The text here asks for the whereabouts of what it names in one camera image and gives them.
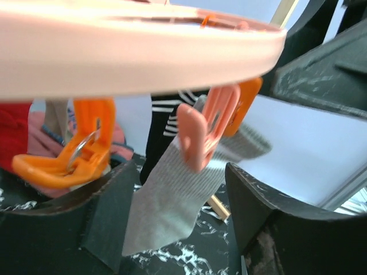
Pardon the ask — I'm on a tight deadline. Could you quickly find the wooden drying rack frame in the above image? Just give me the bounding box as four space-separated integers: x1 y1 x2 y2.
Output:
208 0 298 221

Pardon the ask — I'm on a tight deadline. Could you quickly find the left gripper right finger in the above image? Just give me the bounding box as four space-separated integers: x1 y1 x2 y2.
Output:
225 163 366 275

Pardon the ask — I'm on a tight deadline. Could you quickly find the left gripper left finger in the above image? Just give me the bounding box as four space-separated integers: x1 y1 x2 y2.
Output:
1 161 139 274

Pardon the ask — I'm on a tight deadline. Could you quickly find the pink round clip hanger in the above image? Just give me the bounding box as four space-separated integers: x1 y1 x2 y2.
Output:
1 1 287 101

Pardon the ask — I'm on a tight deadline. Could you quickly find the pink clothes clip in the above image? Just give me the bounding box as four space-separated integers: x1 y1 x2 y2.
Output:
177 84 241 172

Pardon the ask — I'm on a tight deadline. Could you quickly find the red patterned sock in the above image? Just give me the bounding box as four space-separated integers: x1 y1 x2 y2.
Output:
0 101 32 173

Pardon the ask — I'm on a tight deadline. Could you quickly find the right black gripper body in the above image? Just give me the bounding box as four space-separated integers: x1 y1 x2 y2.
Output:
269 1 366 119

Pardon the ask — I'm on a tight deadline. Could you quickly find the grey white striped sock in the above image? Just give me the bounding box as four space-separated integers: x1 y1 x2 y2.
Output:
122 113 272 256

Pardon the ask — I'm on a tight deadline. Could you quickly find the black white striped sock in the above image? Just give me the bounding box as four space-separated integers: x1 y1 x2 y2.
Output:
140 89 209 184

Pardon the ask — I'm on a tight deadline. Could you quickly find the orange clothes clip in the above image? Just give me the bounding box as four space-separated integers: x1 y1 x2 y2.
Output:
11 97 115 189

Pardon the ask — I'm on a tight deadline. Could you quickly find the pink sock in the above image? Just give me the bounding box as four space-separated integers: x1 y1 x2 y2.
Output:
28 111 134 164

